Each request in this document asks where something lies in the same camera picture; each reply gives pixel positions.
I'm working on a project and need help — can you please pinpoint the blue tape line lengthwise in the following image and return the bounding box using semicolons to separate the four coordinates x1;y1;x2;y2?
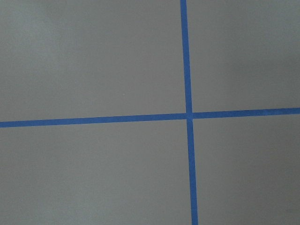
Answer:
180;0;198;225

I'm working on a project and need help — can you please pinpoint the blue tape line crosswise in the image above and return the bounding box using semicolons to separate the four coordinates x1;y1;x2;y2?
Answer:
0;107;300;128

